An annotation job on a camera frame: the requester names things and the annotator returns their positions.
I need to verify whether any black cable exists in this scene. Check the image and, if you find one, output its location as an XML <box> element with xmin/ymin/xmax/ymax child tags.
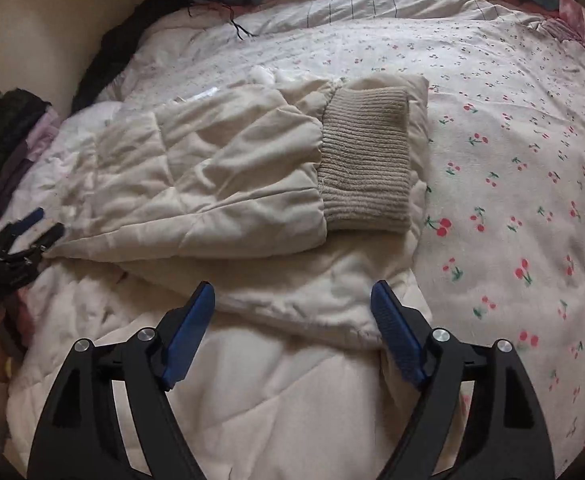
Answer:
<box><xmin>182</xmin><ymin>2</ymin><xmax>259</xmax><ymax>39</ymax></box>

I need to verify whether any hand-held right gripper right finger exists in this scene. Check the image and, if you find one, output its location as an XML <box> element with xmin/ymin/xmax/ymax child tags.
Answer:
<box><xmin>371</xmin><ymin>280</ymin><xmax>556</xmax><ymax>480</ymax></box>

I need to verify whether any black crumpled jacket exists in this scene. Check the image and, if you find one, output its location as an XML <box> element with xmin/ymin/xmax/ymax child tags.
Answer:
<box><xmin>79</xmin><ymin>0</ymin><xmax>194</xmax><ymax>107</ymax></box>

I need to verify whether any pink bed sheet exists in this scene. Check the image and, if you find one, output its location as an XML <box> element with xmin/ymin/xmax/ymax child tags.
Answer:
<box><xmin>497</xmin><ymin>0</ymin><xmax>585</xmax><ymax>77</ymax></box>

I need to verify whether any cherry print white quilt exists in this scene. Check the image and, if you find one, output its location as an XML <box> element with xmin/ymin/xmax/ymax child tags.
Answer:
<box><xmin>17</xmin><ymin>0</ymin><xmax>585</xmax><ymax>467</ymax></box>

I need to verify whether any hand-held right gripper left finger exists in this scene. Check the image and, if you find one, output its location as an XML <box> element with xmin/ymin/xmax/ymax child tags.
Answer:
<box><xmin>26</xmin><ymin>281</ymin><xmax>216</xmax><ymax>480</ymax></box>

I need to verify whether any dark purple folded garment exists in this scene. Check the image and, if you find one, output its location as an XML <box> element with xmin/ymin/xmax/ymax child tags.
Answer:
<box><xmin>0</xmin><ymin>137</ymin><xmax>40</xmax><ymax>222</ymax></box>

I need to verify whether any black puffer jacket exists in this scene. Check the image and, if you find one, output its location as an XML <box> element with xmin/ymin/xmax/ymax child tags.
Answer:
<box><xmin>0</xmin><ymin>84</ymin><xmax>53</xmax><ymax>187</ymax></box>

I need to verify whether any cream quilted coat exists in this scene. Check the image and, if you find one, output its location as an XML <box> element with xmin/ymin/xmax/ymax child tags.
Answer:
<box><xmin>5</xmin><ymin>73</ymin><xmax>434</xmax><ymax>480</ymax></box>

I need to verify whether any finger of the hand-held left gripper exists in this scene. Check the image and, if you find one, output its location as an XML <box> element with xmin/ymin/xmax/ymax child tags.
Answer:
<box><xmin>1</xmin><ymin>222</ymin><xmax>67</xmax><ymax>263</ymax></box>
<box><xmin>0</xmin><ymin>208</ymin><xmax>46</xmax><ymax>252</ymax></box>

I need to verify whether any lilac folded garment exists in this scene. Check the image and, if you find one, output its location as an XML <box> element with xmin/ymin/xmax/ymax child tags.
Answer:
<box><xmin>25</xmin><ymin>110</ymin><xmax>66</xmax><ymax>163</ymax></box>

